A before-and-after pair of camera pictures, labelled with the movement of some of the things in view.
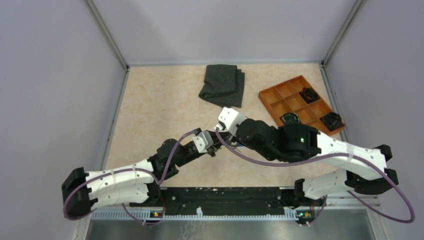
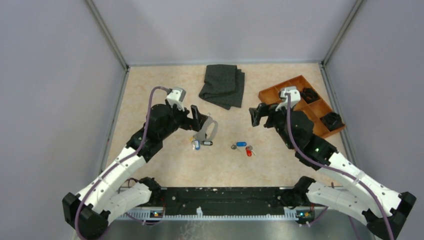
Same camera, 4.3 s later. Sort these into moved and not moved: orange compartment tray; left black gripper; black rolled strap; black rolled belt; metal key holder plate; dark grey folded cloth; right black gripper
Moved: metal key holder plate; left black gripper; right black gripper
Not moved: black rolled strap; black rolled belt; orange compartment tray; dark grey folded cloth
